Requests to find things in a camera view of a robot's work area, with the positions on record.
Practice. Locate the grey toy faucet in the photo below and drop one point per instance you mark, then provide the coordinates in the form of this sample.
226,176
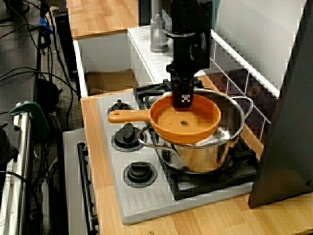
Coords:
157,36

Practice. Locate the aluminium frame rail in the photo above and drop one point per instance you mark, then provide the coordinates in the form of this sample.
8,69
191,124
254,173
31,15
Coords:
22,159

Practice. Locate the blue tape piece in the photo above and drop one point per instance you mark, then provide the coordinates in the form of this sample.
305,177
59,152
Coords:
45,24

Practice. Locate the dark tiled backsplash panel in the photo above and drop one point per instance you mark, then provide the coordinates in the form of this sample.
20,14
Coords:
234,80

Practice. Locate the black stove knob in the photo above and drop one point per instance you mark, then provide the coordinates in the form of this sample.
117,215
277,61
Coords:
140,174
128,138
119,105

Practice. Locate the black upright post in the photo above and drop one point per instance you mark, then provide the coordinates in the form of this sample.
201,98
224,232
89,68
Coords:
64,49

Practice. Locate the white oven cabinet front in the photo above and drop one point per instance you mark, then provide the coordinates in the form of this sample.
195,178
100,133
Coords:
71,171

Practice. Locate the black burner grate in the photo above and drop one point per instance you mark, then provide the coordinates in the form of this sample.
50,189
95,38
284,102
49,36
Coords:
146,90
185,188

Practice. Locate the dark slanted panel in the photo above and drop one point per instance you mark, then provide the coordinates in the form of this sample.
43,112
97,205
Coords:
288,147

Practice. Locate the wooden side countertop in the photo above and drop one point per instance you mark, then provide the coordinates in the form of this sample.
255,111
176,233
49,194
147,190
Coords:
97,17

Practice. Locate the grey toy stove panel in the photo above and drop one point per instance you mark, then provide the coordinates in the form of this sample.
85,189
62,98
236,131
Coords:
146,205

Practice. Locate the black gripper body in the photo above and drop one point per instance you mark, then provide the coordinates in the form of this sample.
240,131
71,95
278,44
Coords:
188,54

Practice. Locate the orange toy frying pan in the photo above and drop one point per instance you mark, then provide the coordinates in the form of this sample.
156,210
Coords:
185,124

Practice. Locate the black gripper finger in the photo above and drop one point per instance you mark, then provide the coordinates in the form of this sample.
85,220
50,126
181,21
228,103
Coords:
182,94

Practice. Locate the stainless steel pot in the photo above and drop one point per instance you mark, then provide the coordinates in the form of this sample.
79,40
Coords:
207,156

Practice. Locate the green clamp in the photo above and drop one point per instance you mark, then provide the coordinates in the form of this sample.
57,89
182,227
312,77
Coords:
39,117

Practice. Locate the black equipment base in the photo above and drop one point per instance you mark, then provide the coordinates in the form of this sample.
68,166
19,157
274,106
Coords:
7,147

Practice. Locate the wooden stove countertop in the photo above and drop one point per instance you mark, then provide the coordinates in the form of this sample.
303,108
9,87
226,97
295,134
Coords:
220,220

